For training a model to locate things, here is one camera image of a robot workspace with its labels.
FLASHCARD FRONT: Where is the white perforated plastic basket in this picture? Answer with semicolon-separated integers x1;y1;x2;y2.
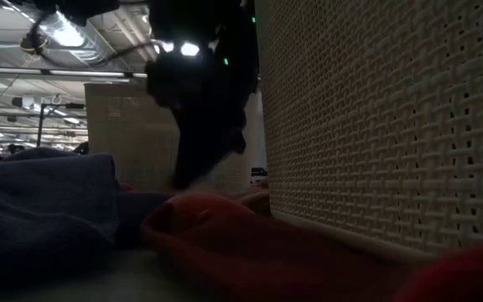
252;0;483;266
83;81;268;197

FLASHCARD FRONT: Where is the black pole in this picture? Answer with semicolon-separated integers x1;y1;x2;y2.
35;102;49;148

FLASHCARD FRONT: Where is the dark red sock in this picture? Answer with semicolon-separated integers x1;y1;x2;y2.
140;191;483;302

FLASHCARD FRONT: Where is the ceiling light panel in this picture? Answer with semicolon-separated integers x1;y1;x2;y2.
155;39;203;59

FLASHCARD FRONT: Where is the yellow cable tie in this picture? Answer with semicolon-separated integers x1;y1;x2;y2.
18;32;50;56

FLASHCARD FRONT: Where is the blue purple sock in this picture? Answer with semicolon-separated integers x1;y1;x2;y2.
0;147;174;290

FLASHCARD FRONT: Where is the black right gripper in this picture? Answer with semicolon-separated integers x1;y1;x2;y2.
146;44;262;190

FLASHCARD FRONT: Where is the ceiling light rail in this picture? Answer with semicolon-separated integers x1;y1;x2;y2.
0;65;148;80

